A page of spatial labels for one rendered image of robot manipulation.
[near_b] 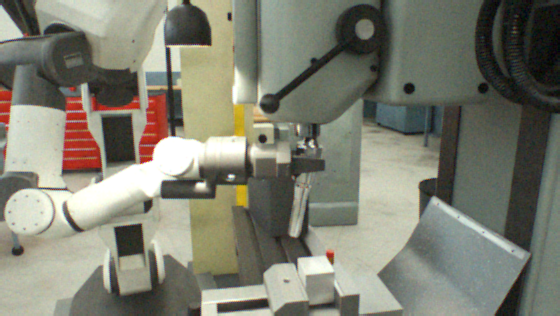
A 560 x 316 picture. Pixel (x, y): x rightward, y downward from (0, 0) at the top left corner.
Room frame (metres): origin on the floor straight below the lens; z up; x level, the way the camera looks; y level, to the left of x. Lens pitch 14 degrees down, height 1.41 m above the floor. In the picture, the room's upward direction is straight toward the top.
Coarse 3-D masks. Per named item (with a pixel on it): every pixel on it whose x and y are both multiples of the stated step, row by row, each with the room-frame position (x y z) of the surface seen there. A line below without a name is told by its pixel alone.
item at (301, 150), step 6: (300, 144) 0.69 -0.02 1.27; (300, 150) 0.69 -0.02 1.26; (306, 150) 0.68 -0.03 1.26; (312, 150) 0.68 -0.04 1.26; (318, 150) 0.69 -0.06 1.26; (306, 156) 0.68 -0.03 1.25; (312, 156) 0.68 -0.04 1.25; (318, 156) 0.69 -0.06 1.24; (294, 174) 0.69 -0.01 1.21; (300, 174) 0.68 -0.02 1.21; (306, 174) 0.68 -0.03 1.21; (312, 174) 0.68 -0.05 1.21
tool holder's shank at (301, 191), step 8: (296, 184) 0.70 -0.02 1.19; (304, 184) 0.69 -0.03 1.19; (296, 192) 0.70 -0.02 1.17; (304, 192) 0.69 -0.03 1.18; (296, 200) 0.70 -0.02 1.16; (304, 200) 0.70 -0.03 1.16; (296, 208) 0.70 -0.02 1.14; (304, 208) 0.70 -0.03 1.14; (296, 216) 0.70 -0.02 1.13; (296, 224) 0.70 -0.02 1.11; (288, 232) 0.70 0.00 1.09; (296, 232) 0.70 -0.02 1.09
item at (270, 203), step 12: (252, 180) 1.18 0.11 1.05; (264, 180) 1.06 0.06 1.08; (252, 192) 1.18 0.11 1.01; (264, 192) 1.07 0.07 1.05; (276, 192) 1.03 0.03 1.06; (288, 192) 1.05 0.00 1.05; (252, 204) 1.18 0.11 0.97; (264, 204) 1.07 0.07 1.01; (276, 204) 1.03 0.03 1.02; (288, 204) 1.05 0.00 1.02; (264, 216) 1.07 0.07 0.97; (276, 216) 1.03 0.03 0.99; (288, 216) 1.05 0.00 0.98; (264, 228) 1.07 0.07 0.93; (276, 228) 1.03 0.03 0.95
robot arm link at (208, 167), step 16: (160, 144) 0.65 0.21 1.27; (176, 144) 0.65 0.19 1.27; (192, 144) 0.68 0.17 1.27; (208, 144) 0.68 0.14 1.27; (160, 160) 0.64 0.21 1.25; (176, 160) 0.64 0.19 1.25; (192, 160) 0.65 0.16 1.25; (208, 160) 0.66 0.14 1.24; (176, 176) 0.65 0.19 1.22; (192, 176) 0.66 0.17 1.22; (208, 176) 0.66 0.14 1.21; (176, 192) 0.66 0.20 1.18; (192, 192) 0.66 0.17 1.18; (208, 192) 0.67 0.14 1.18
